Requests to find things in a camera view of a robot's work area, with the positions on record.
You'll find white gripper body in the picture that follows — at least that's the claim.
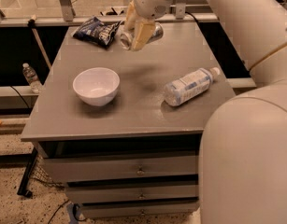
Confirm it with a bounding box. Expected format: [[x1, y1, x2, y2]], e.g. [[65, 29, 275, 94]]
[[132, 0, 174, 21]]

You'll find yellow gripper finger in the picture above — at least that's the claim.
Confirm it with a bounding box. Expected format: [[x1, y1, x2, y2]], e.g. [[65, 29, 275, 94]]
[[124, 1, 138, 31], [131, 19, 155, 51]]

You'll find silver blue redbull can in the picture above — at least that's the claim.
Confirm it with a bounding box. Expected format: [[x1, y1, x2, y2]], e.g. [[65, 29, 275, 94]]
[[120, 22, 164, 50]]

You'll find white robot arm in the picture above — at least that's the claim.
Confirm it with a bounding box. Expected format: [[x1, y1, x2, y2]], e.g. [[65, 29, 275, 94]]
[[198, 0, 287, 224]]

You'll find white bowl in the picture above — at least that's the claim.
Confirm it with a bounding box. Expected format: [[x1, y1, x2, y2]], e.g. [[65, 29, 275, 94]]
[[73, 67, 120, 106]]

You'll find grey metal railing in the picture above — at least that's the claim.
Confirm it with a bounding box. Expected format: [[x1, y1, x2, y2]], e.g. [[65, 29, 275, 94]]
[[0, 13, 219, 28]]

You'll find blue chip bag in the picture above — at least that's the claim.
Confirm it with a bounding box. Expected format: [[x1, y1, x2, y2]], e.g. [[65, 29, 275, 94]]
[[72, 17, 121, 49]]

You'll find clear plastic bottle lying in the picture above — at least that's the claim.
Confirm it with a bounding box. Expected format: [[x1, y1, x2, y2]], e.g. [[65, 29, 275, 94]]
[[164, 67, 221, 106]]

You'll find wooden stick with black tape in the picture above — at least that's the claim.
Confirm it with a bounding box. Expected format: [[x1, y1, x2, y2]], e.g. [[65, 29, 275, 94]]
[[28, 14, 51, 70]]

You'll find grey drawer cabinet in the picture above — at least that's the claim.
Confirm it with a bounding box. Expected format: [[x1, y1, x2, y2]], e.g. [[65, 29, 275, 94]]
[[22, 22, 235, 210]]

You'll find small water bottle standing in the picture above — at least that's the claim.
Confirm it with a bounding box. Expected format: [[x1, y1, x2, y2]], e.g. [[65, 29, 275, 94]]
[[22, 63, 42, 94]]

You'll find top grey drawer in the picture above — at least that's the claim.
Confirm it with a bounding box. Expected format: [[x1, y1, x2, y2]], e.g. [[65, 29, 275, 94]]
[[42, 153, 198, 183]]

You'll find grey drawer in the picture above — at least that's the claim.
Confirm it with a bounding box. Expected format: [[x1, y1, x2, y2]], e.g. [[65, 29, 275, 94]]
[[42, 153, 198, 183], [80, 202, 199, 218], [65, 185, 198, 203]]

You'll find middle grey drawer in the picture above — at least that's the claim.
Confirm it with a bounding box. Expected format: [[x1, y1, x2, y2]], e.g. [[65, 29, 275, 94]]
[[65, 185, 198, 203]]

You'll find bottom grey drawer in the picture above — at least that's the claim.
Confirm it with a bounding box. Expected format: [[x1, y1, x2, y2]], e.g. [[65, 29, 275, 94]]
[[80, 202, 199, 218]]

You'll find black metal bracket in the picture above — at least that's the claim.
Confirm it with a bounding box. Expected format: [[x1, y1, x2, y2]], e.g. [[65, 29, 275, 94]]
[[17, 148, 37, 198]]

